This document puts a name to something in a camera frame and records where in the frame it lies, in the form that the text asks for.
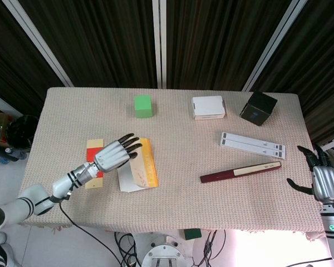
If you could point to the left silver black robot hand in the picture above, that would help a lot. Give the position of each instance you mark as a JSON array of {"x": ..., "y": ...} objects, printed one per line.
[{"x": 114, "y": 155}]

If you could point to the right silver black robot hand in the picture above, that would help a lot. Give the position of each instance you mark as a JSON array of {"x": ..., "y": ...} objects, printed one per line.
[{"x": 327, "y": 180}]

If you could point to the red and tan card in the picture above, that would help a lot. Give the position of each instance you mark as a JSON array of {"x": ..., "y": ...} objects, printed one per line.
[{"x": 94, "y": 144}]

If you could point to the yellow white notebook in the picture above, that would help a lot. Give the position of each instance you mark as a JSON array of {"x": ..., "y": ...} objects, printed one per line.
[{"x": 147, "y": 172}]

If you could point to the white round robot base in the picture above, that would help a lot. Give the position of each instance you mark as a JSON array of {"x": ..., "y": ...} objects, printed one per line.
[{"x": 162, "y": 253}]

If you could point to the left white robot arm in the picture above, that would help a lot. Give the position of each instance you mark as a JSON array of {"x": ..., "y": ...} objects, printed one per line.
[{"x": 30, "y": 203}]

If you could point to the green cube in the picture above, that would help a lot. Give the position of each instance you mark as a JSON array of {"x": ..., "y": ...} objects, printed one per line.
[{"x": 143, "y": 107}]

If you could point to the plastic water bottle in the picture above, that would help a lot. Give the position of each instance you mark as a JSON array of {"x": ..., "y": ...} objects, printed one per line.
[{"x": 15, "y": 154}]

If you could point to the black cube box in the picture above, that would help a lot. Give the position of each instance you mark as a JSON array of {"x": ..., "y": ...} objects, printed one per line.
[{"x": 259, "y": 108}]

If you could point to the white cardboard box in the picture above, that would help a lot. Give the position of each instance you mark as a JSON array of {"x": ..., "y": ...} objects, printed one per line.
[{"x": 208, "y": 107}]

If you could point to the beige waffle tablecloth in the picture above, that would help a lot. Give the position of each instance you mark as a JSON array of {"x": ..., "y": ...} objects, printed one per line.
[{"x": 211, "y": 205}]

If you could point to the small dark green block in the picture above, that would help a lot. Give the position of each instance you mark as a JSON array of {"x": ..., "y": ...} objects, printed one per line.
[{"x": 192, "y": 234}]

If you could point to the dark ribbed partition panel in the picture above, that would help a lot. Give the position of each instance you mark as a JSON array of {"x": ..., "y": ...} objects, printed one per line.
[
  {"x": 100, "y": 41},
  {"x": 8, "y": 64},
  {"x": 320, "y": 69},
  {"x": 217, "y": 41}
]

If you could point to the white partition frame post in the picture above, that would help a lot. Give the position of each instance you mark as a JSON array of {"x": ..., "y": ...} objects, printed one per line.
[
  {"x": 159, "y": 41},
  {"x": 39, "y": 41},
  {"x": 275, "y": 47}
]

